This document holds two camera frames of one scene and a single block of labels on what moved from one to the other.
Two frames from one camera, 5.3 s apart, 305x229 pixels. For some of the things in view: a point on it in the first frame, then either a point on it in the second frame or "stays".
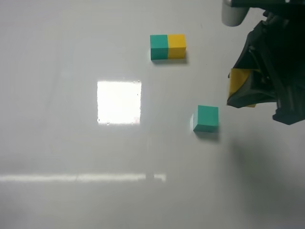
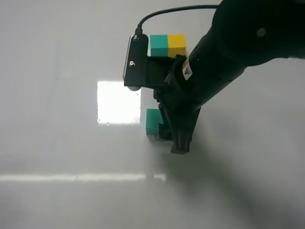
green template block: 158,46 stays
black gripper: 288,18 to 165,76
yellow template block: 177,49 stays
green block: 206,119 to 153,118
